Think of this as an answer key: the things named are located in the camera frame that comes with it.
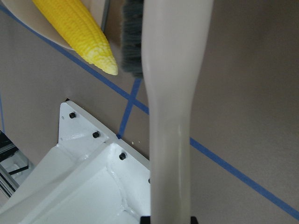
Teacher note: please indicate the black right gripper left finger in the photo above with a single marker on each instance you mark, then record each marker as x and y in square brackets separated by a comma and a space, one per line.
[145, 218]

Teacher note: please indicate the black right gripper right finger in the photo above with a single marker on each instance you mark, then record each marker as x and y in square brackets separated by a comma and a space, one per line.
[193, 220]

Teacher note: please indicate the beige brush with black bristles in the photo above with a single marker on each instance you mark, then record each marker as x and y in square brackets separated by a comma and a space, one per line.
[163, 42]

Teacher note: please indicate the yellow toy corn cob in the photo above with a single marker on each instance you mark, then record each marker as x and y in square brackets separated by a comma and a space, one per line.
[73, 21]

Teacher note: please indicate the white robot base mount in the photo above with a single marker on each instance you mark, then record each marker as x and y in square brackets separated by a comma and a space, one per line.
[89, 177]

